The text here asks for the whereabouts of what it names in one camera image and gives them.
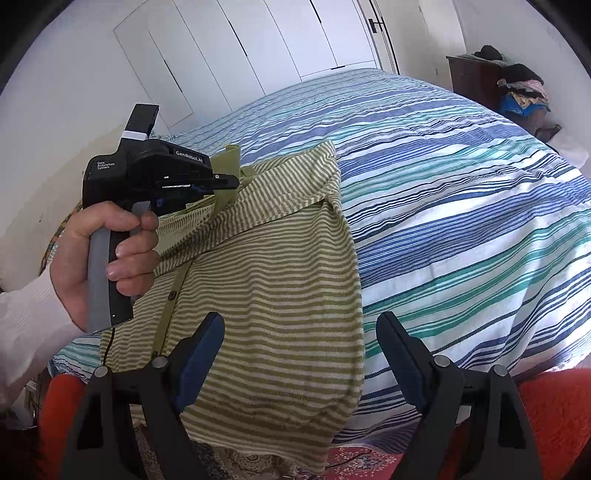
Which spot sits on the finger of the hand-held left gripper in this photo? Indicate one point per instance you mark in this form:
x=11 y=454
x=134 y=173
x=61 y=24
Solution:
x=227 y=181

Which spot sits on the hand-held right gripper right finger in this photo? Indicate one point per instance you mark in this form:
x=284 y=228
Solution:
x=401 y=362

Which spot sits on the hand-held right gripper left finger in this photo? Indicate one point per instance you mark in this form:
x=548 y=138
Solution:
x=198 y=364

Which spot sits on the green striped cardigan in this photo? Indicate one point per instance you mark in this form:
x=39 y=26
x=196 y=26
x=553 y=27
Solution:
x=277 y=300

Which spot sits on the person's left forearm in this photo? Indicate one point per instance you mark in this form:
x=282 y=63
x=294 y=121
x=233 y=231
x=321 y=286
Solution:
x=27 y=327

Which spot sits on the pile of clothes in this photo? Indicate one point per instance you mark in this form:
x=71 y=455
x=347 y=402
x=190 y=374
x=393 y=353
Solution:
x=521 y=87

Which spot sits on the person's left hand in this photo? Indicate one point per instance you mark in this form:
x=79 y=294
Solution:
x=74 y=258

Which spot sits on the patterned rug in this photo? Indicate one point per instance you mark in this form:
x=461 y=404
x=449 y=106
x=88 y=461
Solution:
x=360 y=464

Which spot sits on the white wardrobe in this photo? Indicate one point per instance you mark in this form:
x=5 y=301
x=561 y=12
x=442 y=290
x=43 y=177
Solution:
x=258 y=46

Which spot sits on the red fleece garment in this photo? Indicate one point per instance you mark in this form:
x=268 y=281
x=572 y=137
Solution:
x=554 y=415

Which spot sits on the blue striped bed cover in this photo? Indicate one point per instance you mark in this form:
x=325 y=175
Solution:
x=461 y=207

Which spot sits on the dark wooden cabinet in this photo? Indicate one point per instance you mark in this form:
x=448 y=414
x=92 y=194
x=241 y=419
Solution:
x=471 y=81

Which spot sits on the white cloth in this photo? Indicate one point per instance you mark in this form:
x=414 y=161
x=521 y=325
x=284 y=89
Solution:
x=568 y=141

